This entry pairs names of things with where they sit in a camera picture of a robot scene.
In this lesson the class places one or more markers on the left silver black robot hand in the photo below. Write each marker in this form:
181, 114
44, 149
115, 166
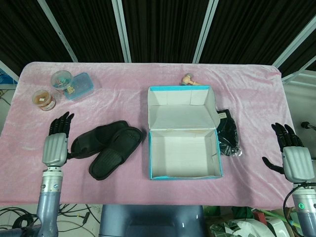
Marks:
55, 150

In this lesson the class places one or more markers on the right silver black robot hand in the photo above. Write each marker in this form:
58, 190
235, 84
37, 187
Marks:
296, 163

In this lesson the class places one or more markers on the black rubber slipper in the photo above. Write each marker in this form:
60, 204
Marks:
116, 153
96, 135

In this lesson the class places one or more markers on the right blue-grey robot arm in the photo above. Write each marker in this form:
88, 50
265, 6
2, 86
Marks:
304, 212

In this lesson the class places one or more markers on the white and teal shoebox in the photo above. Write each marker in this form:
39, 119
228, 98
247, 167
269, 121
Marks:
182, 116

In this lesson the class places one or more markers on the clear jar with orange label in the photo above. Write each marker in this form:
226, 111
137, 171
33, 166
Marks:
44, 100

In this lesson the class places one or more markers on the blue plastic container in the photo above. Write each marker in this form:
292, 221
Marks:
82, 85

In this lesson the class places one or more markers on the clear jar with colourful clips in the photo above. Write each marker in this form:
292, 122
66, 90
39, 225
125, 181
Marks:
61, 79

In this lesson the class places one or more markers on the green cloth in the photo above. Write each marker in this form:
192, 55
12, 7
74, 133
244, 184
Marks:
242, 212

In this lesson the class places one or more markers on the black socks in plastic bag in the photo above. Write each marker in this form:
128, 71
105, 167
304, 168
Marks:
228, 133

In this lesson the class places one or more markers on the pink velvet table cloth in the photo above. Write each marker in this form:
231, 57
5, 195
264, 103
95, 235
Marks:
123, 192

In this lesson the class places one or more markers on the white plastic bag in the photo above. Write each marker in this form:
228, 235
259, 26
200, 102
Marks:
237, 228

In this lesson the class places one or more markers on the blue-grey robot torso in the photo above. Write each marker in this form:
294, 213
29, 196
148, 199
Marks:
153, 222

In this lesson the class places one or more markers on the wooden toy hammer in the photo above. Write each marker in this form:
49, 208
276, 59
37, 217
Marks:
188, 79

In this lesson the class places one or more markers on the black pleated curtain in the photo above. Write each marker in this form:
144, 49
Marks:
163, 29

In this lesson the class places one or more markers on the white frame post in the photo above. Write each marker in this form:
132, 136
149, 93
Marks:
122, 32
203, 32
59, 32
293, 39
10, 71

